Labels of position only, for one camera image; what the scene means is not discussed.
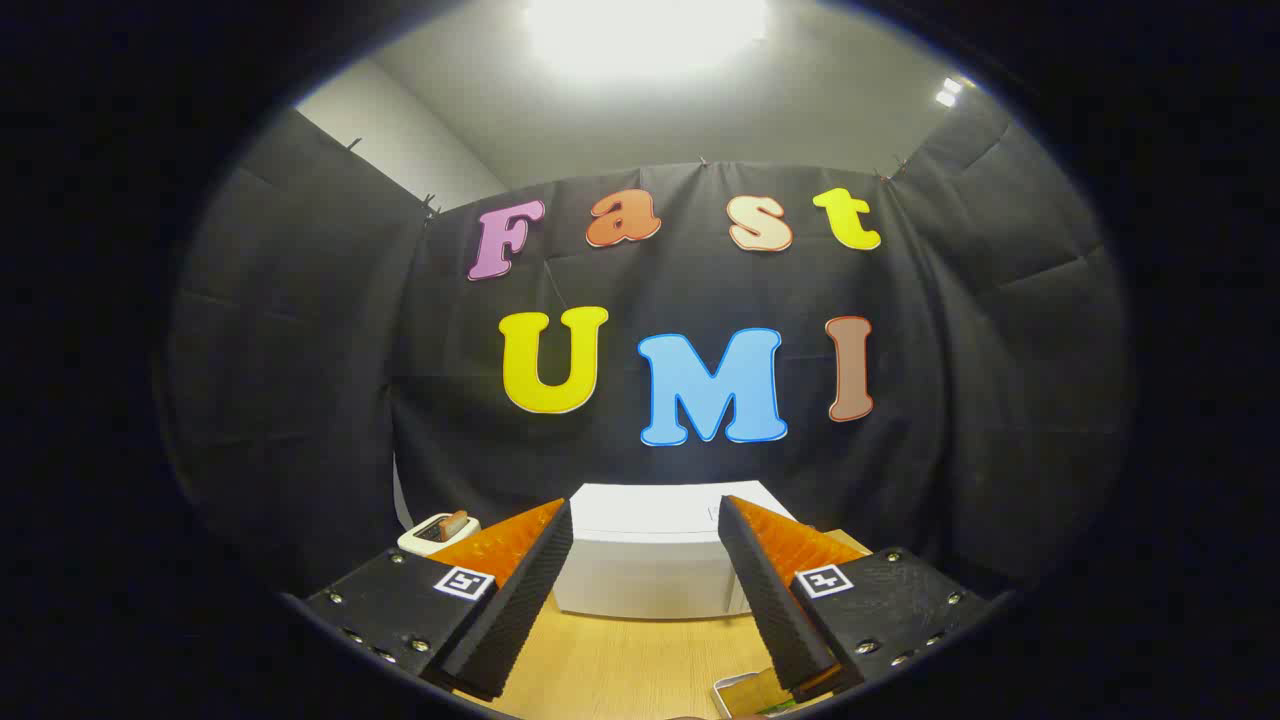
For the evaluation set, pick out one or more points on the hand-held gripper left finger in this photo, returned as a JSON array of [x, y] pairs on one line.
[[520, 600]]

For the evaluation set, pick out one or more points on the toast slice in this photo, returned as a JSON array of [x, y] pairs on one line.
[[455, 523]]

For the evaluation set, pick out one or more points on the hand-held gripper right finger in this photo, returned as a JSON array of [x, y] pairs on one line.
[[770, 600]]

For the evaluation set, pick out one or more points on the white microwave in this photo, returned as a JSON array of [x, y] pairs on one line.
[[650, 560]]

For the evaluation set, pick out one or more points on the white toaster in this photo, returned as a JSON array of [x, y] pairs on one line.
[[420, 541]]

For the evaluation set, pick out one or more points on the small ceiling light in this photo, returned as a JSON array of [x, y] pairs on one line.
[[950, 92]]

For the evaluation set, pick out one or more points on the brown bread lettuce sandwich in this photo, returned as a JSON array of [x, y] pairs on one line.
[[755, 693]]

